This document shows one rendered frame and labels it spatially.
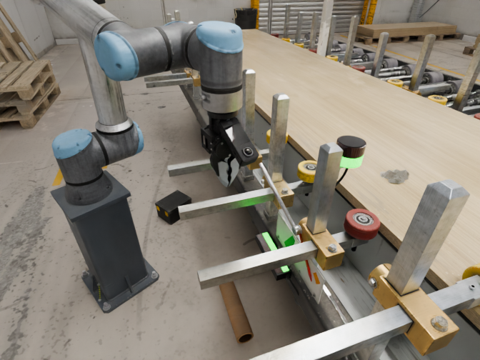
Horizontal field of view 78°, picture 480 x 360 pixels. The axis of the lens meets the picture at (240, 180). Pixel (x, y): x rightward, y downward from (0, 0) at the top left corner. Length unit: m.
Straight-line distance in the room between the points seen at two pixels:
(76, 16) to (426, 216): 0.77
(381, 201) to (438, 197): 0.43
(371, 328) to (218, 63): 0.52
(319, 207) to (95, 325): 1.33
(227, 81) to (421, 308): 0.52
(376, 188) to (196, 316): 1.09
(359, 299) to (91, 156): 1.08
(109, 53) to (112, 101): 0.65
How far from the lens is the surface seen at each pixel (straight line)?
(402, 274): 0.56
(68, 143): 1.31
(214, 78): 0.63
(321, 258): 0.75
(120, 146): 1.36
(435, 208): 0.47
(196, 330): 1.61
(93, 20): 0.76
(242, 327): 1.51
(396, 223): 0.82
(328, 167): 0.65
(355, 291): 1.01
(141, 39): 0.66
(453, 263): 0.79
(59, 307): 1.89
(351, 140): 0.68
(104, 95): 1.28
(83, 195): 1.39
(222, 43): 0.62
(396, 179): 0.96
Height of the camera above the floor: 1.40
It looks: 35 degrees down
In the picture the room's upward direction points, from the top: straight up
